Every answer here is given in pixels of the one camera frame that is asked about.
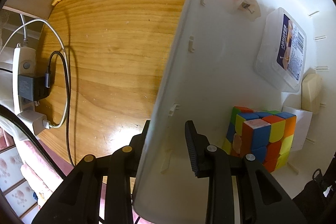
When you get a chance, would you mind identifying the black usb cable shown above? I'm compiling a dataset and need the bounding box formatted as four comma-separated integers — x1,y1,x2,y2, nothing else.
44,50,77,168

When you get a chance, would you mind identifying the white charger cable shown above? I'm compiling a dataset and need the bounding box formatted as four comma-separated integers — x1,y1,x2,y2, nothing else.
0,13,70,130

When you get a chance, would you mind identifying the white usb charger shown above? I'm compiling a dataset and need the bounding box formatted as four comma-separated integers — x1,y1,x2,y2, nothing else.
18,109,50,136

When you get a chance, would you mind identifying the grey power adapter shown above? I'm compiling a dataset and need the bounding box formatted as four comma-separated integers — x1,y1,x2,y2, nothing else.
18,75,50,101

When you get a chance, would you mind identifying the multicolour puzzle cube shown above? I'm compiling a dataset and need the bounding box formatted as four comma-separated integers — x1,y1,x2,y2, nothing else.
222,106,297,173

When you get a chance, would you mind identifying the white power strip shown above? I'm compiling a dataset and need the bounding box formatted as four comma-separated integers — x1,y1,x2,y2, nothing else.
12,43,37,123

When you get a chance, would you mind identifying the white square box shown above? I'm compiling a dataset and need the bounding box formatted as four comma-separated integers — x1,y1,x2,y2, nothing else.
282,94,313,152

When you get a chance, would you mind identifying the cream round case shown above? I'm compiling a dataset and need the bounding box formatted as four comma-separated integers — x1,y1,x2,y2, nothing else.
301,68,322,114

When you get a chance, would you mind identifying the clear plastic toothpick box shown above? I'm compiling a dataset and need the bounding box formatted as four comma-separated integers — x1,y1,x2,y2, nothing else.
255,7,307,93

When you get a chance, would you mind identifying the thick black cable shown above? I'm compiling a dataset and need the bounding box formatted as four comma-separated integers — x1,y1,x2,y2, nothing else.
0,104,68,180

